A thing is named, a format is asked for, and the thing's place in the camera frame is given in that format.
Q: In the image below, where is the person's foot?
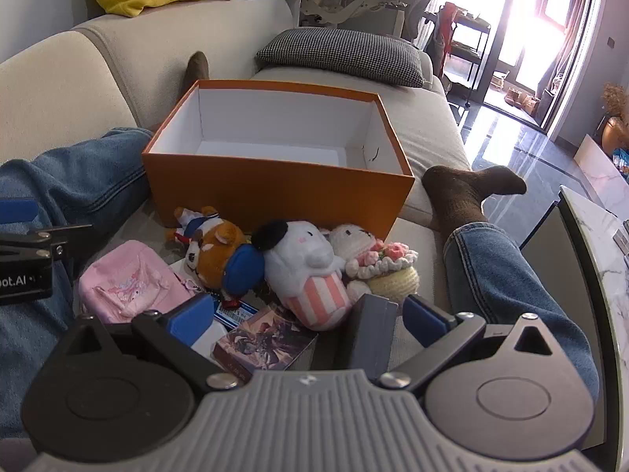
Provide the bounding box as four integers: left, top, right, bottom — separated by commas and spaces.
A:
184, 50, 212, 95
421, 164, 528, 237

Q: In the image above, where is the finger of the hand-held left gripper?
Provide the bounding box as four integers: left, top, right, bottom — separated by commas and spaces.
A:
0, 199, 39, 225
0, 225, 93, 262

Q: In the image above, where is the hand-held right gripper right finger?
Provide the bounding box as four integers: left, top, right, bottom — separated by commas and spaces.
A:
377, 294, 567, 395

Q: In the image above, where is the houndstooth cushion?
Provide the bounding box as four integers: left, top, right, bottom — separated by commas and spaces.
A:
256, 28, 426, 88

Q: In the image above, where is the person's left foot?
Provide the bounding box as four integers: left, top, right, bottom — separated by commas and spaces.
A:
184, 50, 212, 95

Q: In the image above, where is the beige sofa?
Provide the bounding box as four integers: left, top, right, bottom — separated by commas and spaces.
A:
0, 0, 475, 369

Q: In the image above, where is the person's leg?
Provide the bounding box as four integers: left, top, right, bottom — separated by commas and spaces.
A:
442, 221, 601, 404
0, 128, 154, 441

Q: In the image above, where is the pink pouch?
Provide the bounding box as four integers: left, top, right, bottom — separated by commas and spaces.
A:
79, 240, 197, 325

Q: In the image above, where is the beige curtain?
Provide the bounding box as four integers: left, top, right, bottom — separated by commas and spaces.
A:
535, 0, 598, 131

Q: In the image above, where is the person's right foot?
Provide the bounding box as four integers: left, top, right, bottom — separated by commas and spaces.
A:
421, 164, 528, 237

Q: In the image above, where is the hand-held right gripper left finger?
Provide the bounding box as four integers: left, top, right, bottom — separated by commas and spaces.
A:
61, 292, 243, 395

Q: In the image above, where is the black shelf cart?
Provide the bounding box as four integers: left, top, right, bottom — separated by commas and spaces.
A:
440, 2, 492, 109

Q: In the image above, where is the marble top table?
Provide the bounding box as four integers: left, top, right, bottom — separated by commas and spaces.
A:
521, 184, 629, 453

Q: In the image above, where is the white marble slab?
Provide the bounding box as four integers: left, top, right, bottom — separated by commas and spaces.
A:
572, 134, 629, 202

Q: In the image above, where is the brown dog sailor plush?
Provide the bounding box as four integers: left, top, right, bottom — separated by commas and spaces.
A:
164, 205, 269, 308

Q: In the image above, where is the orange cardboard box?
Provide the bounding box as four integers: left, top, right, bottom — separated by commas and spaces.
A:
142, 79, 416, 242

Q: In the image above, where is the grey office chair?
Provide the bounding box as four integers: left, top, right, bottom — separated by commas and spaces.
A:
400, 0, 440, 45

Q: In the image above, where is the crochet flower bouquet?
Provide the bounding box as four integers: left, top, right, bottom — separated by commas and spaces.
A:
344, 241, 421, 301

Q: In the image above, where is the balcony glass door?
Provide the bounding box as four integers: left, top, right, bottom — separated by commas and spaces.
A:
484, 0, 598, 129

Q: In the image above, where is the purple illustrated card box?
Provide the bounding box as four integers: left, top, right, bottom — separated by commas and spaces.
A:
210, 305, 319, 384

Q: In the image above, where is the vase with dried flowers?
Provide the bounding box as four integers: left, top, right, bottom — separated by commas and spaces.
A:
597, 83, 629, 158

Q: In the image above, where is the red garment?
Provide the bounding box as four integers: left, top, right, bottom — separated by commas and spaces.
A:
439, 2, 460, 60

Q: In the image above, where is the person's left leg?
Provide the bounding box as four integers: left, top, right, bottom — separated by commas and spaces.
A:
0, 128, 154, 441

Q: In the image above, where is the navy blue box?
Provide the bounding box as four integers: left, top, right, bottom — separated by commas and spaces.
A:
339, 294, 400, 379

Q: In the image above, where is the person's right leg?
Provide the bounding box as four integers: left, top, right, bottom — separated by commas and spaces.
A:
442, 221, 601, 404

